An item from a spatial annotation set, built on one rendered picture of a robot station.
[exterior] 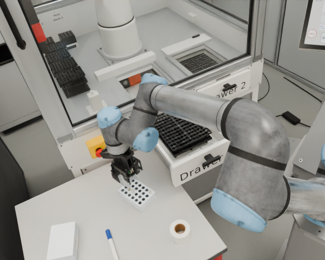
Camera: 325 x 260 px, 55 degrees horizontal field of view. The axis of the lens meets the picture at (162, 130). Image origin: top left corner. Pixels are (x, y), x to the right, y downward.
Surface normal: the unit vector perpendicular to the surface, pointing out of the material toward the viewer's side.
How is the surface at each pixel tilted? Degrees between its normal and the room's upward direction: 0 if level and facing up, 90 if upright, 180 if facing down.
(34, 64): 90
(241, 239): 0
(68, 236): 0
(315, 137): 46
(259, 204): 59
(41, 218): 0
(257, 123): 15
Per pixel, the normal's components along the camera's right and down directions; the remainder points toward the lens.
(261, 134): -0.17, -0.39
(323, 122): -0.58, -0.12
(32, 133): -0.12, -0.73
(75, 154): 0.46, 0.56
